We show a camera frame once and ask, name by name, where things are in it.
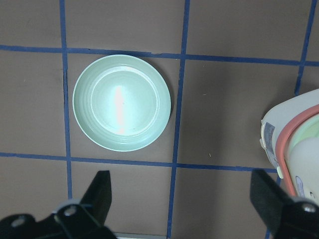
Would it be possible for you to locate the light green plate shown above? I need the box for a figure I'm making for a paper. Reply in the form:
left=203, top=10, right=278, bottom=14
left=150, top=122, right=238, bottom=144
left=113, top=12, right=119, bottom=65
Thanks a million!
left=72, top=55, right=171, bottom=152

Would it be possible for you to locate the white rice cooker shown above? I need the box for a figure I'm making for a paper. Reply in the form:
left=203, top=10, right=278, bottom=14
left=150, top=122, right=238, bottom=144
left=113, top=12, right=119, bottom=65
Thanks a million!
left=260, top=90, right=319, bottom=203

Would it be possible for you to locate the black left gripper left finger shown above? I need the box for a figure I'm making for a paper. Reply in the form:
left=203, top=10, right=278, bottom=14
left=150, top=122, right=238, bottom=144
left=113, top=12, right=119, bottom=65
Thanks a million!
left=0, top=170, right=115, bottom=239

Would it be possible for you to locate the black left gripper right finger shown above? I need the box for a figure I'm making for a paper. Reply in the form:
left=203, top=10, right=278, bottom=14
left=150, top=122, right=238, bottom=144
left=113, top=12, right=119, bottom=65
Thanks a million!
left=250, top=169, right=319, bottom=239

